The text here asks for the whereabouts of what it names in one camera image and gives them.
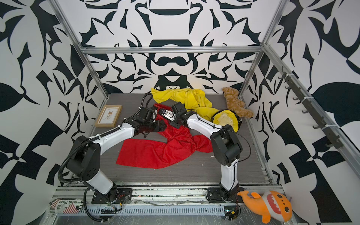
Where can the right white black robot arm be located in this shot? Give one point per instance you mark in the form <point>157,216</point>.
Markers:
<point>225,143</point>

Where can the orange shark plush toy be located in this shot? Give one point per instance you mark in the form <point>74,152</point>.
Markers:
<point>270,205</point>

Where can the brown teddy bear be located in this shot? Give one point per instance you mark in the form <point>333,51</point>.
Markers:
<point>235,104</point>

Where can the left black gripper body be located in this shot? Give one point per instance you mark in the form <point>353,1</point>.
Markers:
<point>153,127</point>

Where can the red white printed box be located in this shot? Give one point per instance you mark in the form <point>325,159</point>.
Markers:
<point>66,206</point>

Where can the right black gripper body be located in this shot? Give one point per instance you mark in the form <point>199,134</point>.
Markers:
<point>175,123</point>

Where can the wooden framed picture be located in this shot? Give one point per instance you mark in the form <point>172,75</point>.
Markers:
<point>108,116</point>

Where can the black wall hook rack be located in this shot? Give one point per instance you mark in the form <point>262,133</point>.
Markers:
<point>313,108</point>

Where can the yellow trousers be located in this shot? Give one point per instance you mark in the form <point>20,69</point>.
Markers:
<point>193,99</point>

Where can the small green circuit board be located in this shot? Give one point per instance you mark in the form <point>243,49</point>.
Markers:
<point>231,212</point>

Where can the red trousers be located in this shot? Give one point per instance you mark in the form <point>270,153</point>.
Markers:
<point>155,155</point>

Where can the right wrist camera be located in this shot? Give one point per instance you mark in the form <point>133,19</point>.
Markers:
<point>168,114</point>

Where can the white cable duct strip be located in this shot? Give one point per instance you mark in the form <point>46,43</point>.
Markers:
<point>214,210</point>

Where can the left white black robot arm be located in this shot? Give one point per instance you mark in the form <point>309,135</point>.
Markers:
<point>83,162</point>

